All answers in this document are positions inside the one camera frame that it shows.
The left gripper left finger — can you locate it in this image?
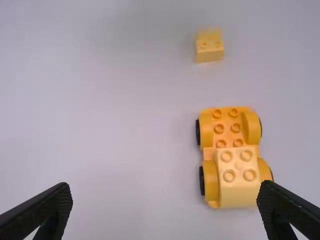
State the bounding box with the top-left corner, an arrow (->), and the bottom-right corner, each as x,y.
0,181 -> 74,240

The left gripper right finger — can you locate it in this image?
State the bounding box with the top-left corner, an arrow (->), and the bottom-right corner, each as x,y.
256,179 -> 320,240

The yellow toy car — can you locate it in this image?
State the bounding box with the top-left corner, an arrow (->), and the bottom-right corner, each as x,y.
194,106 -> 275,210

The yellow toy brick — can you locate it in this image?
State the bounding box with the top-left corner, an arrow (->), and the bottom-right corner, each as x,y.
192,24 -> 225,64

